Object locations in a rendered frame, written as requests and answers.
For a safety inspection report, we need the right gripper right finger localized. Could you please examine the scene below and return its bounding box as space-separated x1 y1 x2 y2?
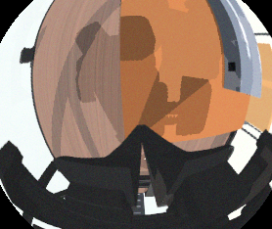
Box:
141 124 235 207

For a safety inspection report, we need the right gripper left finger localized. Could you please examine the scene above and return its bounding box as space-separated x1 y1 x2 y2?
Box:
54 125 142 209

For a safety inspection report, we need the brown wooden stand with white legs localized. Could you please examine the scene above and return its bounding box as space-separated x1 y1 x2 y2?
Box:
120 0 250 142

